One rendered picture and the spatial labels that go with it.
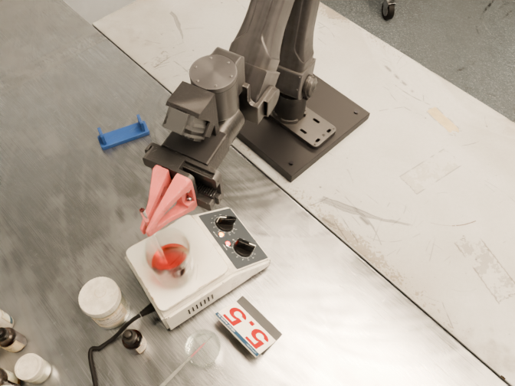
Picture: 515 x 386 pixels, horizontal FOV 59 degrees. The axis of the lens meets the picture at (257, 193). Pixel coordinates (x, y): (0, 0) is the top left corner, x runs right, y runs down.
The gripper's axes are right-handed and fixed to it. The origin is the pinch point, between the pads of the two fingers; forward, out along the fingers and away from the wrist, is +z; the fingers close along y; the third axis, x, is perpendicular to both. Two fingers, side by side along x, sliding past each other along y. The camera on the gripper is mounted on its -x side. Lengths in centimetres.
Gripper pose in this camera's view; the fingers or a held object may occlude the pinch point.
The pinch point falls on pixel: (148, 227)
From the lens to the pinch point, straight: 55.7
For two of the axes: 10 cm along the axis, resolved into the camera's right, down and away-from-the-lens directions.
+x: 0.0, 5.0, 8.7
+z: -4.5, 7.8, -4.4
